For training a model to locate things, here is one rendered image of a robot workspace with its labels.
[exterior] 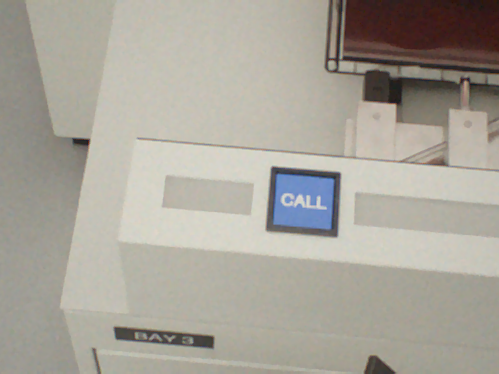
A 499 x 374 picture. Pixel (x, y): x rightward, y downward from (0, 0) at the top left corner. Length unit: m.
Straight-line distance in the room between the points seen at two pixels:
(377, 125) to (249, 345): 0.23
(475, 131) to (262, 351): 0.27
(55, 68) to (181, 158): 0.91
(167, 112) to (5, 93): 1.06
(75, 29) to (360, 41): 0.73
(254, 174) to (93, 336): 0.25
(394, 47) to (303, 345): 0.28
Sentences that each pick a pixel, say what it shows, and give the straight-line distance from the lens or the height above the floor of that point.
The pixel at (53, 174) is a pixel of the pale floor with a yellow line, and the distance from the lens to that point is 2.04.
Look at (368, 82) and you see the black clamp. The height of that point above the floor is 0.90.
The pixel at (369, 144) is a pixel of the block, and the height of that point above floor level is 0.91.
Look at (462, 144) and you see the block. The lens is 1.01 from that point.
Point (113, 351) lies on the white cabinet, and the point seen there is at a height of 0.73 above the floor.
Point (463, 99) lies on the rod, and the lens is 1.05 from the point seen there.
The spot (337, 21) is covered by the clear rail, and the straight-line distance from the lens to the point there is 1.07.
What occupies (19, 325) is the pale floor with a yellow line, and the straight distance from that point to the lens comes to 1.92.
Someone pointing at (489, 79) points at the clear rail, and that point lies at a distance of 1.06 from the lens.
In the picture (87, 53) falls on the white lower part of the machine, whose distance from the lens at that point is 1.76.
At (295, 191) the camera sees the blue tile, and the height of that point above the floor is 0.96.
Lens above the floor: 1.74
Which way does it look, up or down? 60 degrees down
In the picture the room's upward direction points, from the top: 3 degrees clockwise
